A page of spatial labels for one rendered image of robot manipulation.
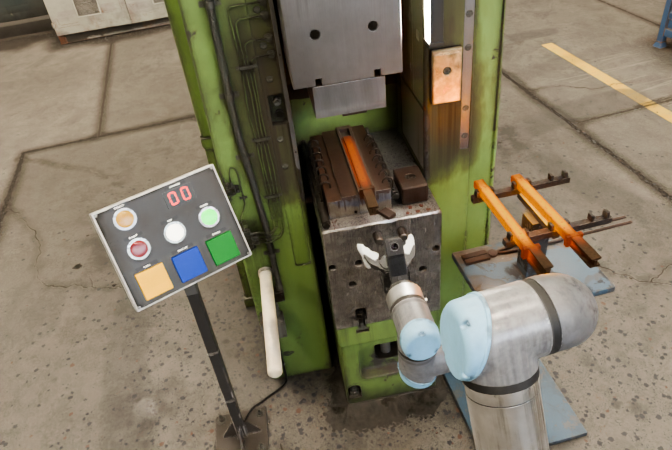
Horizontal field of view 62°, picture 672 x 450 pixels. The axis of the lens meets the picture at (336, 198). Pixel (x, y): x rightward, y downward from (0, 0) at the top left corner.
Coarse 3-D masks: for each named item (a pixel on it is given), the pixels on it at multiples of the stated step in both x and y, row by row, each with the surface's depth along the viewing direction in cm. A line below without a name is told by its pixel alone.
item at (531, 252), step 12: (480, 180) 172; (480, 192) 169; (492, 192) 167; (492, 204) 162; (504, 216) 158; (516, 228) 153; (516, 240) 151; (528, 240) 149; (528, 252) 146; (540, 252) 143; (540, 264) 140; (552, 264) 139
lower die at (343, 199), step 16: (336, 128) 206; (352, 128) 206; (320, 144) 201; (336, 144) 198; (336, 160) 190; (368, 160) 188; (320, 176) 185; (336, 176) 182; (352, 176) 180; (368, 176) 179; (384, 176) 179; (336, 192) 177; (352, 192) 174; (384, 192) 174; (336, 208) 175; (352, 208) 176
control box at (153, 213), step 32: (160, 192) 149; (192, 192) 153; (224, 192) 157; (96, 224) 142; (160, 224) 149; (192, 224) 153; (224, 224) 157; (128, 256) 145; (160, 256) 149; (128, 288) 145
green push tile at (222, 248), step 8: (224, 232) 157; (208, 240) 154; (216, 240) 155; (224, 240) 156; (232, 240) 157; (208, 248) 154; (216, 248) 155; (224, 248) 156; (232, 248) 157; (216, 256) 155; (224, 256) 156; (232, 256) 157; (216, 264) 155
